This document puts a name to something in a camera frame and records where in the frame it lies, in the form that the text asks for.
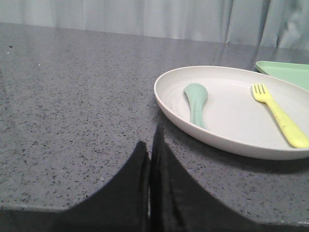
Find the grey curtain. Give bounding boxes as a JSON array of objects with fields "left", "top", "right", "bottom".
[{"left": 0, "top": 0, "right": 309, "bottom": 50}]

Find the green plastic spoon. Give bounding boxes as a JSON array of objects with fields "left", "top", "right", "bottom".
[{"left": 184, "top": 83, "right": 208, "bottom": 129}]

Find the light green tray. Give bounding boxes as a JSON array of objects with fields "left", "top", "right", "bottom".
[{"left": 255, "top": 61, "right": 309, "bottom": 90}]

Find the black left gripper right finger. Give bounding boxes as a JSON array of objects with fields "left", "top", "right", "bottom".
[{"left": 150, "top": 125, "right": 309, "bottom": 232}]

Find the beige round plate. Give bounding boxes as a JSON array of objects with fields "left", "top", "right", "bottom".
[{"left": 154, "top": 66, "right": 309, "bottom": 160}]

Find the yellow plastic fork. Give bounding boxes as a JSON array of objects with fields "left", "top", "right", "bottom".
[{"left": 252, "top": 84, "right": 309, "bottom": 148}]

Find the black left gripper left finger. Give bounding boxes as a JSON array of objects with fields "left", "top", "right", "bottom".
[{"left": 0, "top": 142, "right": 150, "bottom": 232}]

